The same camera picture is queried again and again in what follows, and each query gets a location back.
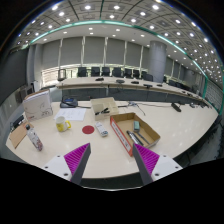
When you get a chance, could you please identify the large white carton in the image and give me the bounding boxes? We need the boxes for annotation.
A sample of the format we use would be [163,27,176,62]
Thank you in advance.
[22,88,54,122]

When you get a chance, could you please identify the black desk telephone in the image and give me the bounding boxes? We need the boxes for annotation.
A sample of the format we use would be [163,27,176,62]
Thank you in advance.
[59,95,79,109]

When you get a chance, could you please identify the flat round red coaster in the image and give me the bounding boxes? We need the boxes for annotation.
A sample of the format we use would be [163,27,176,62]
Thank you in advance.
[81,124,96,135]

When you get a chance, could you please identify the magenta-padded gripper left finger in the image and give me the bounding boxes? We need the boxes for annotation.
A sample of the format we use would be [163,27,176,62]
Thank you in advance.
[42,142,92,186]

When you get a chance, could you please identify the grey cable bundle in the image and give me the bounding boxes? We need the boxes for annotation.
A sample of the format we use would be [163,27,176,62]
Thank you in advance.
[127,100,147,117]

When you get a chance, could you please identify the old grey monitor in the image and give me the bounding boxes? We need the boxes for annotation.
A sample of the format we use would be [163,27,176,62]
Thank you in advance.
[14,84,35,104]

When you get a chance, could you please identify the group of black office chairs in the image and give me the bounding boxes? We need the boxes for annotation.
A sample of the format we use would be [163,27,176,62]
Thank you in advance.
[57,66,154,82]

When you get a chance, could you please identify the group of ceiling lights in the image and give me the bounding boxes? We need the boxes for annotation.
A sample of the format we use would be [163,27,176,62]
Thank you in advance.
[16,2,221,78]

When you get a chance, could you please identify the black electronic device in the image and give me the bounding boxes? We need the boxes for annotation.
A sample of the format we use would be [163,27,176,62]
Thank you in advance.
[10,114,26,131]

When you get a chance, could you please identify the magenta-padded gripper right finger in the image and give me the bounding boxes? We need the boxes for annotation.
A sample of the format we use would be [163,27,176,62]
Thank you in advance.
[132,142,184,186]

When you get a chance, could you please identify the long curved conference desk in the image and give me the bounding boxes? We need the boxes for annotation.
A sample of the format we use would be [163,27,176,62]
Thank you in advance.
[55,76,208,104]

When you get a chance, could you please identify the flat brown cardboard piece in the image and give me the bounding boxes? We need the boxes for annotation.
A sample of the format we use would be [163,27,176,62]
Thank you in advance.
[8,120,34,150]

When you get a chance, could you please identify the black remote control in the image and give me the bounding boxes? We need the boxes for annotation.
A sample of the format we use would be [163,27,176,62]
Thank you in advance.
[170,102,183,113]

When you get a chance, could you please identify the clear plastic water bottle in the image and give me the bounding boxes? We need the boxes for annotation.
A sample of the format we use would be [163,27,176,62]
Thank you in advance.
[25,124,44,152]

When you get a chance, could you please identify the white paper sheets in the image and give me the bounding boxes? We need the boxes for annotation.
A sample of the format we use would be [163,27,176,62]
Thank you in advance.
[54,107,88,122]

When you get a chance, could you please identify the open red-sided cardboard box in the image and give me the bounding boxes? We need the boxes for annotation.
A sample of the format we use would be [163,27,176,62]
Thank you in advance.
[109,112,162,158]

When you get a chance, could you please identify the white and yellow mug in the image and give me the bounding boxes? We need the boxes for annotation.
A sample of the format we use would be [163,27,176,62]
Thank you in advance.
[55,115,72,133]

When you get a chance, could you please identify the small open beige box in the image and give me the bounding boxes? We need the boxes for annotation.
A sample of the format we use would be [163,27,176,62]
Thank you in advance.
[90,96,120,121]

